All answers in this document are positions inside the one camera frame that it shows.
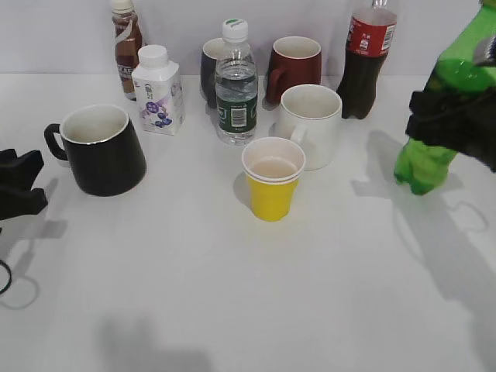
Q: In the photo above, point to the cola bottle red label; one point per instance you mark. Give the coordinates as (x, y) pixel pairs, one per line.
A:
(368, 42)

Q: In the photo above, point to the green soda bottle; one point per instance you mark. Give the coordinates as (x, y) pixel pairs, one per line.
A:
(466, 67)

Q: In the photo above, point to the black mug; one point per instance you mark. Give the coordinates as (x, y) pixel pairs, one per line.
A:
(102, 148)

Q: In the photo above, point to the white blueberry yogurt carton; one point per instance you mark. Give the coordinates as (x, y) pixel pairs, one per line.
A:
(159, 95)

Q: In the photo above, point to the yellow paper cup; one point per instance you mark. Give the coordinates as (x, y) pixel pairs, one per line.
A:
(272, 167)

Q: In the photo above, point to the white mug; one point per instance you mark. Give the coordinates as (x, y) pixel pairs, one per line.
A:
(309, 115)

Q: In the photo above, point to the brown coffee drink bottle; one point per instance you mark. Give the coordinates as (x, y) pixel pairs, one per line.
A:
(128, 41)

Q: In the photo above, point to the dark red mug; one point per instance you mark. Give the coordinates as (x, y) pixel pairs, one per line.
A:
(294, 60)

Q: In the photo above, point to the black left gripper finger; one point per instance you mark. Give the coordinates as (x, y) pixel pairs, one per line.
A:
(20, 172)
(15, 202)

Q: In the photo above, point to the clear water bottle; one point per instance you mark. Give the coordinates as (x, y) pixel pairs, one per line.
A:
(236, 85)

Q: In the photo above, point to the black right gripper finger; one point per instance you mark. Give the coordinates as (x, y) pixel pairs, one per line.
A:
(465, 124)

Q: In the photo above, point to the dark grey mug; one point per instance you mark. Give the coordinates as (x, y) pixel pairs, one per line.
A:
(210, 54)

